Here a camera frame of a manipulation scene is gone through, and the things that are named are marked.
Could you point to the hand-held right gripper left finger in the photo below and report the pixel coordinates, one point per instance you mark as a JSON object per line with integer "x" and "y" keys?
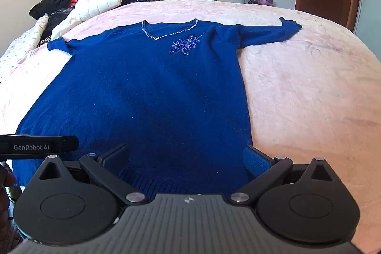
{"x": 116, "y": 160}

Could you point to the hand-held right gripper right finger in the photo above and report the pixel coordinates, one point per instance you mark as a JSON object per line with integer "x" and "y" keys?
{"x": 256, "y": 163}

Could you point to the blue knit sweater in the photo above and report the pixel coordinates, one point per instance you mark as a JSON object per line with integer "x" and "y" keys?
{"x": 148, "y": 87}

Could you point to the person's left hand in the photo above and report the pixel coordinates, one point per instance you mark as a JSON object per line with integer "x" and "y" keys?
{"x": 6, "y": 178}

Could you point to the white floral quilt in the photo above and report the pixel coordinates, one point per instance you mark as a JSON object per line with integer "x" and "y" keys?
{"x": 23, "y": 39}

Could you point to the dark floral garment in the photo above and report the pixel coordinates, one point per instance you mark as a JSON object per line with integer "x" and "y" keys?
{"x": 56, "y": 19}

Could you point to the white puffer jacket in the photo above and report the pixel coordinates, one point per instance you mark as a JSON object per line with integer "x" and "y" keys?
{"x": 95, "y": 1}

